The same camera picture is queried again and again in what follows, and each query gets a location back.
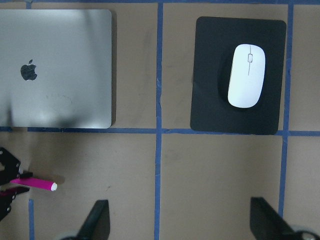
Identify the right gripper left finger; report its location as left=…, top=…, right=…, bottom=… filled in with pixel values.
left=75, top=199, right=111, bottom=240

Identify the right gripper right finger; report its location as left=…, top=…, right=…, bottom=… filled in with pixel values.
left=250, top=197, right=295, bottom=240

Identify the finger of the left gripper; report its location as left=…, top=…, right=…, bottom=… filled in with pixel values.
left=0, top=147, right=33, bottom=185
left=0, top=186, right=30, bottom=221

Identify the pink marker pen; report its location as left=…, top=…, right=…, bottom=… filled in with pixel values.
left=10, top=177, right=58, bottom=192

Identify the white computer mouse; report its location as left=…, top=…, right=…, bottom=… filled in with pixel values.
left=227, top=44, right=266, bottom=109

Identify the black mousepad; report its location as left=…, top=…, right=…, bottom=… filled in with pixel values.
left=190, top=16, right=287, bottom=135

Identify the silver laptop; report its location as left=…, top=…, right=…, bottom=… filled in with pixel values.
left=0, top=9, right=112, bottom=129

